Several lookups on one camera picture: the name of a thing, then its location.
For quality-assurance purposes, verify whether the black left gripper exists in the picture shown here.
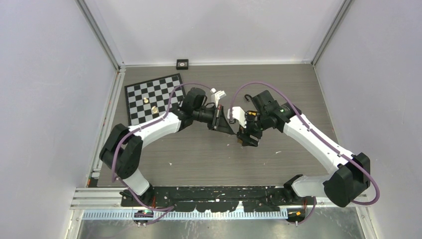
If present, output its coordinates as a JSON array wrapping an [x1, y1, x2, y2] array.
[[193, 105, 233, 135]]

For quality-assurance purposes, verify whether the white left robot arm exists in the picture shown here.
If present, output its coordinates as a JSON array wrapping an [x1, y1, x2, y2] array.
[[99, 88, 234, 206]]

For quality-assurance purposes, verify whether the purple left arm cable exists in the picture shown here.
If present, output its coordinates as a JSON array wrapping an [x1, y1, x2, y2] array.
[[111, 82, 215, 226]]

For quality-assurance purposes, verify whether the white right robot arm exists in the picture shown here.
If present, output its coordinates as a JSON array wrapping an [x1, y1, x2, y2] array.
[[228, 90, 371, 208]]

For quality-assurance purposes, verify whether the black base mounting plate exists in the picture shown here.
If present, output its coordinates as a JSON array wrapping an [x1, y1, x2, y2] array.
[[120, 186, 314, 213]]

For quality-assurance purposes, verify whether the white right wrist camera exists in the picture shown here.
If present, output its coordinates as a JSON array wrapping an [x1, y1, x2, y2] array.
[[227, 107, 246, 128]]

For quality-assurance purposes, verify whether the black Kaijing padlock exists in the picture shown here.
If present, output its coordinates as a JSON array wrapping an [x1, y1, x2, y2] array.
[[244, 94, 253, 102]]

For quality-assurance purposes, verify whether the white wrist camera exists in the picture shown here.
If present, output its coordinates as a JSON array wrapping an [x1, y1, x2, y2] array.
[[210, 88, 226, 106], [227, 107, 246, 128]]

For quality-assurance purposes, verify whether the black white chessboard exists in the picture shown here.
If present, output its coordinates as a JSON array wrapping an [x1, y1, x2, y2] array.
[[124, 74, 186, 125]]

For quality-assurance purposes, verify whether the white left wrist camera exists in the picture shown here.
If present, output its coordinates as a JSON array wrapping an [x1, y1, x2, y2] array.
[[210, 88, 226, 106]]

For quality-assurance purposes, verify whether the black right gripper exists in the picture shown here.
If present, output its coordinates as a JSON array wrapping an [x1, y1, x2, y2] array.
[[236, 111, 269, 147]]

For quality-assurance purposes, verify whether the small black square box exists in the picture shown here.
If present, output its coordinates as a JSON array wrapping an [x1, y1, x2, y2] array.
[[176, 59, 189, 70]]

